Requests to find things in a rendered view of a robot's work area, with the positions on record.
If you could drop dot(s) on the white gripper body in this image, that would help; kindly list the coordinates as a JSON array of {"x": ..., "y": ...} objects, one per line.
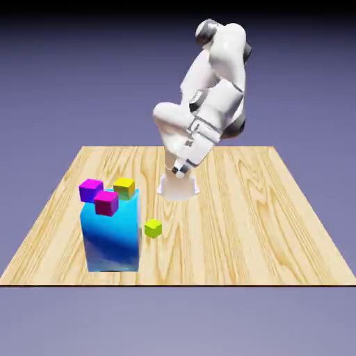
[{"x": 196, "y": 151}]

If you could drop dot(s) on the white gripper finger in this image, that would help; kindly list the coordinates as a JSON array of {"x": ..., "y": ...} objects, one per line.
[
  {"x": 175, "y": 168},
  {"x": 184, "y": 170}
]

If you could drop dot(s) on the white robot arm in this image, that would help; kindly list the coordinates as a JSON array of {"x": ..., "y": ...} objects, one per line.
[{"x": 228, "y": 69}]

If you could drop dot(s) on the small yellow cube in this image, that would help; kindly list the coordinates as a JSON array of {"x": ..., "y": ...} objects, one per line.
[{"x": 124, "y": 188}]

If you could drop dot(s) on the small lime cube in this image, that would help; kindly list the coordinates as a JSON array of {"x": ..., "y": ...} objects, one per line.
[{"x": 153, "y": 228}]

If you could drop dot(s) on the small magenta cube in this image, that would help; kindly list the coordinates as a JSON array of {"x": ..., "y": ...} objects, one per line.
[{"x": 106, "y": 203}]

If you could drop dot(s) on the small purple cube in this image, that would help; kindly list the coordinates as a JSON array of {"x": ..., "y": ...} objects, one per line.
[{"x": 89, "y": 190}]

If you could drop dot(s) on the large blue box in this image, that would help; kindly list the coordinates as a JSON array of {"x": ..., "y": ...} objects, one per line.
[{"x": 111, "y": 236}]

